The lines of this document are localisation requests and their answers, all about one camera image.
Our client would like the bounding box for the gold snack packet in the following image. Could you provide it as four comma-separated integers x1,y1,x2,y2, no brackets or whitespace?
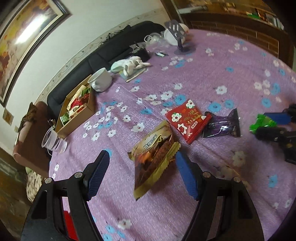
128,120,181,201

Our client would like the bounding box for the black sofa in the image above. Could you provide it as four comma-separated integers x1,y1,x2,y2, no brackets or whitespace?
46,21,166,116

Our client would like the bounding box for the green snack packet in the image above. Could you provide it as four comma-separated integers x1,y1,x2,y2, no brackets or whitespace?
249,114,277,135

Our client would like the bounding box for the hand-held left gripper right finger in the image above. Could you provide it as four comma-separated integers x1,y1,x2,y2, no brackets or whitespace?
176,151,265,241

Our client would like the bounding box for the white plush toy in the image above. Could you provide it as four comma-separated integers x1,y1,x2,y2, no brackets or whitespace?
110,56,152,76

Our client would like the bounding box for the purple snack packet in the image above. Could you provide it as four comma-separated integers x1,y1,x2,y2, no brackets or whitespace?
203,108,241,139

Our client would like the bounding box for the thin book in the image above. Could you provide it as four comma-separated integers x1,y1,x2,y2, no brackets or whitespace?
119,66,148,82

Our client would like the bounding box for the pile of snack packets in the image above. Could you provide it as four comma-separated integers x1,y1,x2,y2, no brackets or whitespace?
60,85,92,123

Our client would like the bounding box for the clear plastic cup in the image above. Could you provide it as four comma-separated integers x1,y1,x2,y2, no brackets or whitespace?
42,128,68,154

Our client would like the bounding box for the red snack packet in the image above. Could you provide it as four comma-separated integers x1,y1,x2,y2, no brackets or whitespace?
165,99,213,145

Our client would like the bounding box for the purple floral tablecloth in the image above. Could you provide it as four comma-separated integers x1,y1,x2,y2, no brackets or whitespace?
47,28,296,241

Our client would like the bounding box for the framed painting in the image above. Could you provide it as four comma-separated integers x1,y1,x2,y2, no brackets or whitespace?
0,0,71,107

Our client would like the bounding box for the red plastic stool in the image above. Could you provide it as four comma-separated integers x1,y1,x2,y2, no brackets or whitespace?
62,210,97,241

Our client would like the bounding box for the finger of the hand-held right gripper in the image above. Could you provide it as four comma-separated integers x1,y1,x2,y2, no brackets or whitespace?
263,104,296,125
255,126,288,142

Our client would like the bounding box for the dark wooden cabinet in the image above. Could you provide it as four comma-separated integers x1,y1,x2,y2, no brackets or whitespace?
161,0,295,67

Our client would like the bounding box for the white tub with red label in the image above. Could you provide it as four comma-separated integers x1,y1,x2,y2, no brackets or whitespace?
164,23,189,45

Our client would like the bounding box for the brown upholstered chair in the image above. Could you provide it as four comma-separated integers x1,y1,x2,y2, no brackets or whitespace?
13,101,57,178

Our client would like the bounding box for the grey phone stand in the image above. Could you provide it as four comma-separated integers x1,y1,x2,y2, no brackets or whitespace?
164,20,196,55

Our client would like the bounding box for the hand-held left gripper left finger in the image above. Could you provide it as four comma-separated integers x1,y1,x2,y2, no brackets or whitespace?
21,149,110,241

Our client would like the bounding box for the cardboard box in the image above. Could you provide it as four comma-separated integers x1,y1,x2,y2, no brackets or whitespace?
55,75,97,140

